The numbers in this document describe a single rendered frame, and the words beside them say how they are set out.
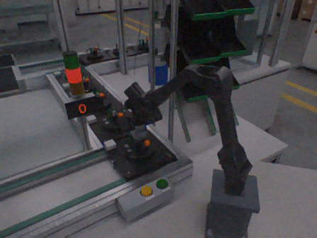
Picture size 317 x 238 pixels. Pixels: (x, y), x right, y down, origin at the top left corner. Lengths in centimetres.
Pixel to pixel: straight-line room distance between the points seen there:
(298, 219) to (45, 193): 98
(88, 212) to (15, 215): 27
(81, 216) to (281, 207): 77
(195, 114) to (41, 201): 74
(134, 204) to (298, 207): 65
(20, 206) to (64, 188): 16
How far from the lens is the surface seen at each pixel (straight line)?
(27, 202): 111
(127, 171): 104
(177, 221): 102
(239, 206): 84
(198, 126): 118
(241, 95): 228
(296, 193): 125
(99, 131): 128
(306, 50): 518
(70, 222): 95
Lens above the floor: 169
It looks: 33 degrees down
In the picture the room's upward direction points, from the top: straight up
